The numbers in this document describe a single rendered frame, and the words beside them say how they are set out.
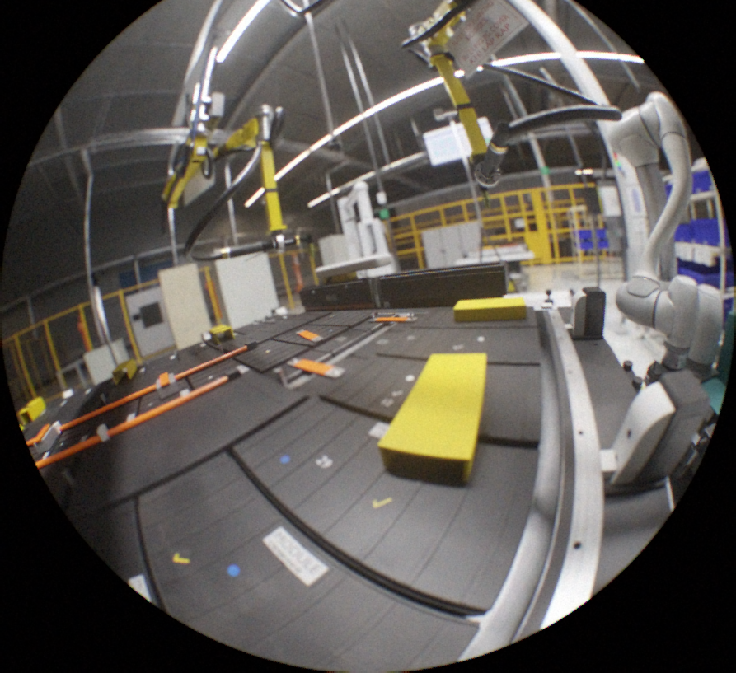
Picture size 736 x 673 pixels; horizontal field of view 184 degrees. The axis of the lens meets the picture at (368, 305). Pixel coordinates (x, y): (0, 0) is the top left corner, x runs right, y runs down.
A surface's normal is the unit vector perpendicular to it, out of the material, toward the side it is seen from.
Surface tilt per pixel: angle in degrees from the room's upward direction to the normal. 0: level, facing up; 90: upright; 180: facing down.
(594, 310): 90
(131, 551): 0
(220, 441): 0
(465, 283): 90
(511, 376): 0
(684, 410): 90
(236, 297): 90
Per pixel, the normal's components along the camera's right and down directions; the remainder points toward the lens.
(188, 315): 0.78, -0.04
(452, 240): -0.59, 0.27
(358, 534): -0.20, -0.96
